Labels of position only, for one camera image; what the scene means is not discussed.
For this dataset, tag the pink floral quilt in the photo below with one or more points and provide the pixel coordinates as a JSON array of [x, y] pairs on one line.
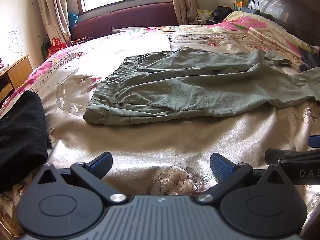
[[252, 27]]

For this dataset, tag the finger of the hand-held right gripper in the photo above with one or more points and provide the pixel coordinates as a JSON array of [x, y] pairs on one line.
[[315, 141], [280, 154]]

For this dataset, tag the black cloth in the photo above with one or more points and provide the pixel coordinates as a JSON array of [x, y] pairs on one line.
[[21, 140]]

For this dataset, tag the brown bag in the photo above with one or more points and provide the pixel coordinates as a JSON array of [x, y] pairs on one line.
[[80, 41]]

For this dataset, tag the dark wooden headboard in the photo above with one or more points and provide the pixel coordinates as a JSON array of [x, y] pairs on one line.
[[287, 7]]

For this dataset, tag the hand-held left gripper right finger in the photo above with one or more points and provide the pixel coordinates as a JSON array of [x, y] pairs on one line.
[[221, 166]]

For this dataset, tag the orange packet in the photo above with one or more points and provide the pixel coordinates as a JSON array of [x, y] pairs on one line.
[[240, 1]]

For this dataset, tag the maroon sofa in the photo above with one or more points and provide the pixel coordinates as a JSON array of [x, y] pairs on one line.
[[125, 17]]

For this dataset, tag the green bag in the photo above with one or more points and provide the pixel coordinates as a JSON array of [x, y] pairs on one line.
[[45, 51]]

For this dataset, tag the beige curtain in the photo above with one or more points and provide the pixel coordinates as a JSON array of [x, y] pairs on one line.
[[53, 7], [181, 0]]

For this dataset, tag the wooden side cabinet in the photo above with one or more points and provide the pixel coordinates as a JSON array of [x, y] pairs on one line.
[[13, 76]]

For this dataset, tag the red bag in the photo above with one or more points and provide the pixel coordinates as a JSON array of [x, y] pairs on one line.
[[57, 46]]

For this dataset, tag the blue bag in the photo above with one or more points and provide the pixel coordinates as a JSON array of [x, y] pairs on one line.
[[73, 20]]

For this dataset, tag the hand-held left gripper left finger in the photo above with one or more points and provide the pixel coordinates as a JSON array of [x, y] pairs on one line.
[[101, 165]]

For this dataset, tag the grey cloth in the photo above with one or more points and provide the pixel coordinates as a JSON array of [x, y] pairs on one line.
[[122, 28]]

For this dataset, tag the dark clothes pile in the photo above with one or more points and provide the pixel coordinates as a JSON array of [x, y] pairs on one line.
[[222, 13]]

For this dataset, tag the dark blue cloth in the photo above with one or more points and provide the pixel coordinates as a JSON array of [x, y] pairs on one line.
[[310, 60]]

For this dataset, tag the floral bed sheet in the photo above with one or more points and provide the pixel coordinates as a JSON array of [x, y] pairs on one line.
[[162, 145]]

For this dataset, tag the grey-green pants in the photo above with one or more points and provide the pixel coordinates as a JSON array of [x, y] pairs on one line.
[[180, 85]]

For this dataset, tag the white plastic bag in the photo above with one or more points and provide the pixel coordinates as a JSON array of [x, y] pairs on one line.
[[204, 15]]

